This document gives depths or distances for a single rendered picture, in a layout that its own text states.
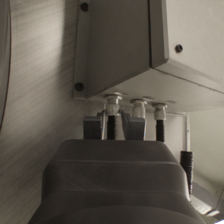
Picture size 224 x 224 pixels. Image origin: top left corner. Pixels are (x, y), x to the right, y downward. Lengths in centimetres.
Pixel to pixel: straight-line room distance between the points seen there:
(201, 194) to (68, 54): 505
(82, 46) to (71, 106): 8
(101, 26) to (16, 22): 9
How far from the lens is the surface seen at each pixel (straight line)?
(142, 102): 18
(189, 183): 28
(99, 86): 16
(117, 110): 16
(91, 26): 22
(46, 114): 17
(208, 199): 517
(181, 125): 31
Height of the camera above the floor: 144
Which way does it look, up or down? 29 degrees up
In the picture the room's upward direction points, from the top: 47 degrees clockwise
